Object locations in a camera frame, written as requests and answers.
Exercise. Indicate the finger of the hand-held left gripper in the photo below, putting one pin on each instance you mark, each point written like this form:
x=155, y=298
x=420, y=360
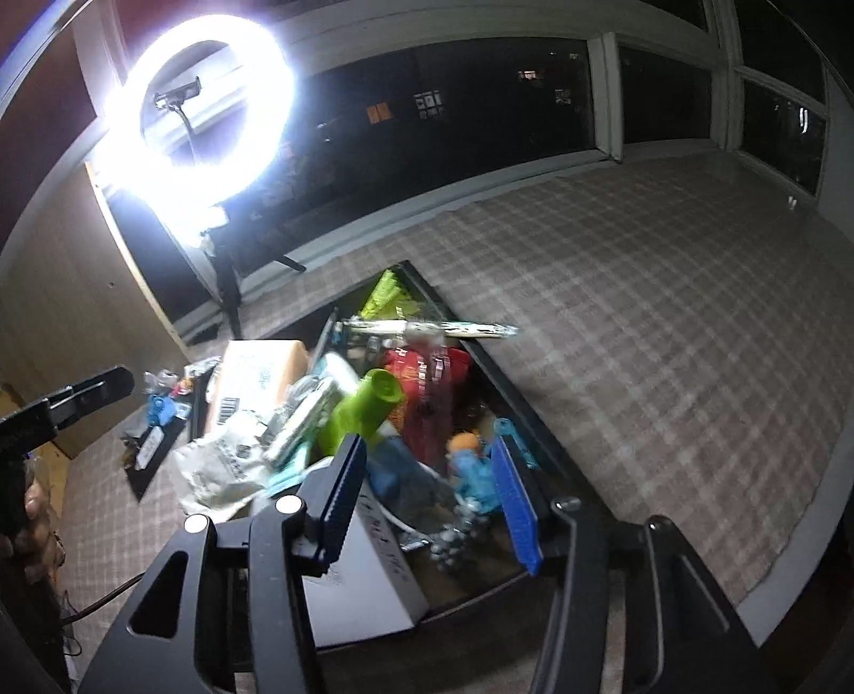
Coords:
x=87, y=394

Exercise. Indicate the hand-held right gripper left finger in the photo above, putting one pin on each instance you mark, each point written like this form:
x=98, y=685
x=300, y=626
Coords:
x=340, y=494

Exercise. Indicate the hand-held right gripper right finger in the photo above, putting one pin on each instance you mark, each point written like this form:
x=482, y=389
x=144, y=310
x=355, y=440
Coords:
x=517, y=507

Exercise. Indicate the green bottle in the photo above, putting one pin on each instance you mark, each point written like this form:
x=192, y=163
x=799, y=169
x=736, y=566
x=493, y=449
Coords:
x=363, y=414

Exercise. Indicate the black storage container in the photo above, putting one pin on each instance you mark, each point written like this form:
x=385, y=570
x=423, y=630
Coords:
x=507, y=387

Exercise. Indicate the person's left hand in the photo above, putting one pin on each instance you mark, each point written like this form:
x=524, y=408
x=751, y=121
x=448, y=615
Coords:
x=41, y=534

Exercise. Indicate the blue toy figure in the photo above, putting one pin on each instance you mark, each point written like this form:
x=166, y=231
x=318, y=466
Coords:
x=474, y=474

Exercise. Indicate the blue plastic bag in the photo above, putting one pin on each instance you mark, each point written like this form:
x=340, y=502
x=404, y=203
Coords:
x=393, y=467

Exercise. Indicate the blue white packet box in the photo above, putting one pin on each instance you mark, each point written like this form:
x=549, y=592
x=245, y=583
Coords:
x=303, y=420

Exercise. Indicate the crumpled snack wrapper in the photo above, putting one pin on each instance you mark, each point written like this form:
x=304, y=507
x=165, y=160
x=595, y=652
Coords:
x=180, y=380

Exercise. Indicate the white printed box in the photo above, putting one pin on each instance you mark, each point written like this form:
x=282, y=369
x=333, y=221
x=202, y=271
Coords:
x=373, y=587

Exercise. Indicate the small black side tray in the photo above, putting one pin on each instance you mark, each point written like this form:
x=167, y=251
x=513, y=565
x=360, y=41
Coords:
x=143, y=477

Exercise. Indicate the red fabric pouch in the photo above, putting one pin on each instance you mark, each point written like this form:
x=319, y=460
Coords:
x=427, y=400

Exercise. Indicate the white paper bag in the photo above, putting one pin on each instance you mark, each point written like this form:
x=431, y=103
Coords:
x=213, y=467

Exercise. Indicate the tan cardboard box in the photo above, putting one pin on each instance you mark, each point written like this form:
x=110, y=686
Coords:
x=267, y=364

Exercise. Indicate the black tripod stand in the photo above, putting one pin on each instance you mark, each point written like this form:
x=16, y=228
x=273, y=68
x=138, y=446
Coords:
x=227, y=280

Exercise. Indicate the wrapped wooden chopsticks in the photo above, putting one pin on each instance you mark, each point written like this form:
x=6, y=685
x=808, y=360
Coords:
x=427, y=327

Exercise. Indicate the green mesh item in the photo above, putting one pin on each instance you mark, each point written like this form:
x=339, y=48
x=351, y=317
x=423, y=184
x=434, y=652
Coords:
x=385, y=293

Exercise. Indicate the checked beige mat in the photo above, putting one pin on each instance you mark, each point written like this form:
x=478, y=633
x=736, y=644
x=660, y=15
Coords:
x=667, y=300

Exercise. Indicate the phone holder clamp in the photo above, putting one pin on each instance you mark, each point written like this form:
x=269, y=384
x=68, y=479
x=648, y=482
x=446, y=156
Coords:
x=177, y=93

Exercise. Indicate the white window frame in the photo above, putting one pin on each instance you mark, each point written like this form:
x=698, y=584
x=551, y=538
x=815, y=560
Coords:
x=604, y=100

